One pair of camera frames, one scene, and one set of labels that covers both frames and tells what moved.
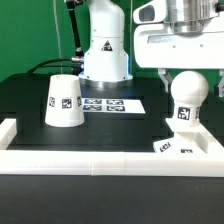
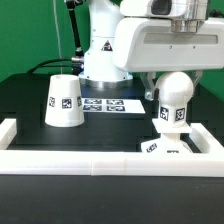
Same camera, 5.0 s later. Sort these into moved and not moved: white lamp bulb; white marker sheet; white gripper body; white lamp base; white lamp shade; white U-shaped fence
Moved: white lamp bulb; white lamp base
Not moved: white marker sheet; white lamp shade; white gripper body; white U-shaped fence
